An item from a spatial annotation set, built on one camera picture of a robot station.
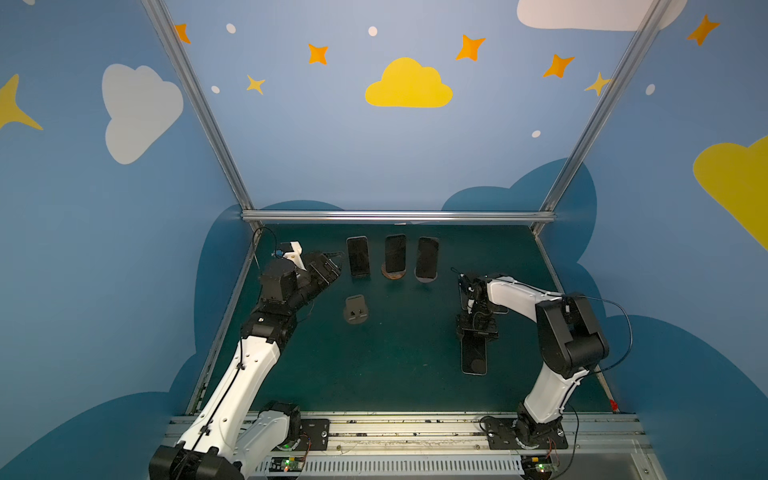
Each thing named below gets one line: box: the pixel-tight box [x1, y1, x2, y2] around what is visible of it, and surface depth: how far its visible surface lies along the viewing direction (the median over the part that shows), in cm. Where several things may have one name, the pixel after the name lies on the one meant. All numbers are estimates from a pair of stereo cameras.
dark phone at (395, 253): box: [385, 234, 407, 273], surface depth 101 cm
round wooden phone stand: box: [382, 266, 407, 280], surface depth 108 cm
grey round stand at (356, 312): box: [344, 294, 369, 325], surface depth 94 cm
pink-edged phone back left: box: [347, 236, 370, 277], surface depth 102 cm
